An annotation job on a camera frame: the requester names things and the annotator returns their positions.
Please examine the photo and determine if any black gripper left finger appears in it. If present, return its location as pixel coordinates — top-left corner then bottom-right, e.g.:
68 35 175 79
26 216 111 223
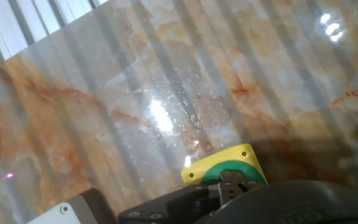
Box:
117 170 232 224

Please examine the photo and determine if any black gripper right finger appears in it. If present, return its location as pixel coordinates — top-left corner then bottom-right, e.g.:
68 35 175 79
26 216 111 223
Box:
228 170 265 203

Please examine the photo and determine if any yellow box green button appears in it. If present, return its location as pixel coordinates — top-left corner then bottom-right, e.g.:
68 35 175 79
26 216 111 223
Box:
180 142 269 187

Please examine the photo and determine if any grey black box red button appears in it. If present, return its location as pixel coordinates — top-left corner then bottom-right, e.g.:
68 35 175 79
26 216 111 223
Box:
26 188 117 224

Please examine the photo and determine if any marble pattern glossy mat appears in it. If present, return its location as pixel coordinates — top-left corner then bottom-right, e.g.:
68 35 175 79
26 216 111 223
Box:
0 0 358 224

